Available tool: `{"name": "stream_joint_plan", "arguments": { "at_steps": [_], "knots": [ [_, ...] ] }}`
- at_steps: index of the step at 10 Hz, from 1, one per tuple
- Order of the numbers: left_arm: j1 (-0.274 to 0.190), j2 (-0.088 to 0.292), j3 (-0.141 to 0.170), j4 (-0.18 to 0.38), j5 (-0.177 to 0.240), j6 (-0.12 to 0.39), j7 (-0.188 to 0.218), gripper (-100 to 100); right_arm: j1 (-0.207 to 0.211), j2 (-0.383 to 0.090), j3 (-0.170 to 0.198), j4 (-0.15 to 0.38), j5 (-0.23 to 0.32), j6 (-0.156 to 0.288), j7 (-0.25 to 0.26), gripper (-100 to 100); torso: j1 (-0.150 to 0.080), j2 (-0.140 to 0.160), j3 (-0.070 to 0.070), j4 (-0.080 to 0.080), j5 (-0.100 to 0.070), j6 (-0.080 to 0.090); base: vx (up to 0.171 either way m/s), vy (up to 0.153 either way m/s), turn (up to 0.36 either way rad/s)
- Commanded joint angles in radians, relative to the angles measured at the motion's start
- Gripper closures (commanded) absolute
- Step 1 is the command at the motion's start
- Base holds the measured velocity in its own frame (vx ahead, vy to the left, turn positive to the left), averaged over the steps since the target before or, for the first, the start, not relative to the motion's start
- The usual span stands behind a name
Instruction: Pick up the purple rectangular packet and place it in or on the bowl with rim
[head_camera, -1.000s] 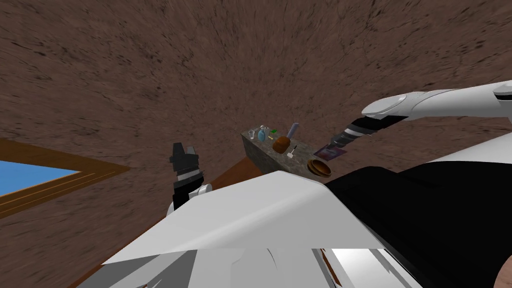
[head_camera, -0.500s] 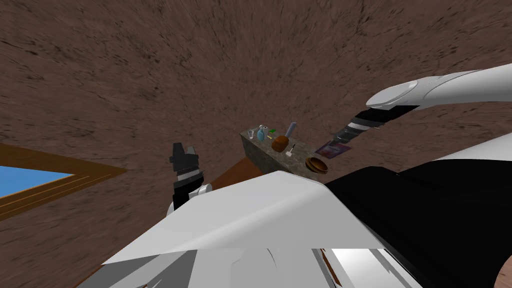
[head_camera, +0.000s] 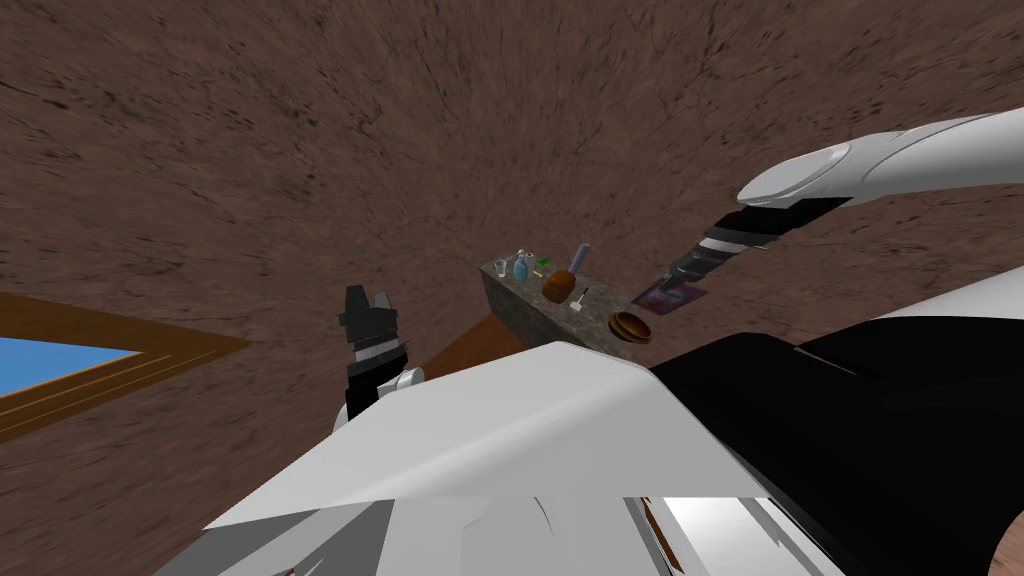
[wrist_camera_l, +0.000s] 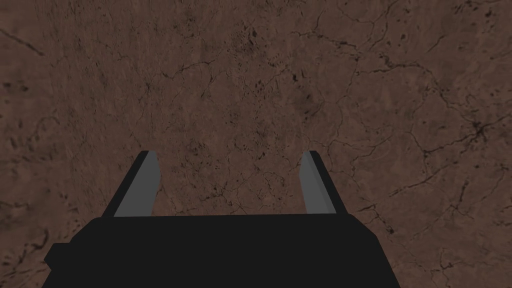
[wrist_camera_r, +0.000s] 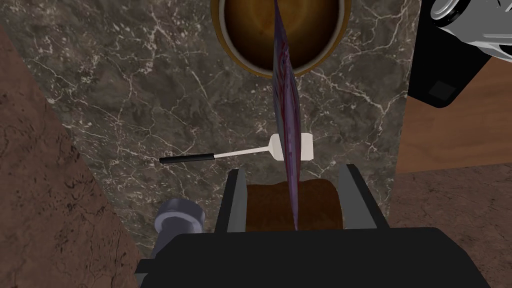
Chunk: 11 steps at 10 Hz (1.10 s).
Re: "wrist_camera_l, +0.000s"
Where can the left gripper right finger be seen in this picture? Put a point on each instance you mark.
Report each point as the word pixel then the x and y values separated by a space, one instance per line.
pixel 318 188

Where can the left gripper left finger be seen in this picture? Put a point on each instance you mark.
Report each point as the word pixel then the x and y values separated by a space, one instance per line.
pixel 138 188

